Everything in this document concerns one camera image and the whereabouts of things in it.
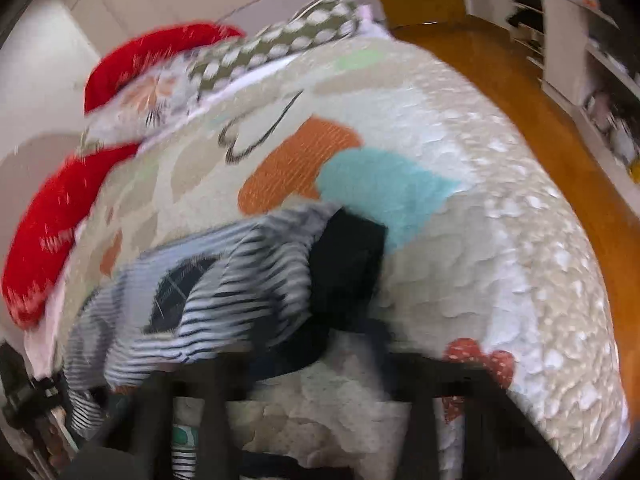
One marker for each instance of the heart pattern bed blanket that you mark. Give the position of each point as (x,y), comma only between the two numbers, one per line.
(485,262)

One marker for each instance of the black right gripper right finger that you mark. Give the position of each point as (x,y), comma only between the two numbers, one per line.
(459,412)

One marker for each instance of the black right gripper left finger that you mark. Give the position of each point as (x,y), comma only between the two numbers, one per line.
(135,441)

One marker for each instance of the red pillow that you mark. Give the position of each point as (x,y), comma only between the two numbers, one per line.
(140,53)
(46,232)

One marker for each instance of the green white patterned pillow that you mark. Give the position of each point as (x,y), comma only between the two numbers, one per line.
(319,22)

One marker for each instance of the black pants green dinosaur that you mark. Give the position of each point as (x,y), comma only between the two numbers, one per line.
(344,266)

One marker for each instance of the white floral pillow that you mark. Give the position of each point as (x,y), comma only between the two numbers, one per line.
(144,107)

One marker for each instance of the white shelf unit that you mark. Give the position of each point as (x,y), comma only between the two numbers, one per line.
(570,42)

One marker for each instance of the striped black white garment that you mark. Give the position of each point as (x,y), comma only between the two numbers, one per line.
(187,300)

